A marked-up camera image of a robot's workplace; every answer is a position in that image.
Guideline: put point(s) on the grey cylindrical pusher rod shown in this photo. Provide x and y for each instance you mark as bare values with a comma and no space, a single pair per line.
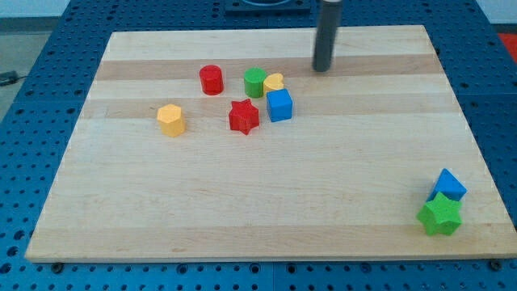
328,22

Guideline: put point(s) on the blue cube block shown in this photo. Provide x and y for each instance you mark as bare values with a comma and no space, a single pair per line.
279,105

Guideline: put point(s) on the blue triangle block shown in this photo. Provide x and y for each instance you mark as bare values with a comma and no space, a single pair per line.
448,185

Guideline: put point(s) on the yellow heart block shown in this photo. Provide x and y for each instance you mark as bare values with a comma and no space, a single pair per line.
273,82

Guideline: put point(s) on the green cylinder block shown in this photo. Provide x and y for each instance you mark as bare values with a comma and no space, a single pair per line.
253,82

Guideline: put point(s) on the red cylinder block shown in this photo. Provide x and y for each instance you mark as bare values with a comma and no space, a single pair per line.
211,79

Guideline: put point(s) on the red star block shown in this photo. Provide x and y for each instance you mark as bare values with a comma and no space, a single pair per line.
243,116

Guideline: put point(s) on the light wooden board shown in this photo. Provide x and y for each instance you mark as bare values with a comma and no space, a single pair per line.
343,179

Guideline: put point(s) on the yellow hexagon block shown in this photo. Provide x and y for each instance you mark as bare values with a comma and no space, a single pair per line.
171,120

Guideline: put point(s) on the green star block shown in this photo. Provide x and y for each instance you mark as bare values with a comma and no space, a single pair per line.
441,215

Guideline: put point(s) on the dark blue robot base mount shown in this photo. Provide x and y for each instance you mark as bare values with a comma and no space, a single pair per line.
266,6

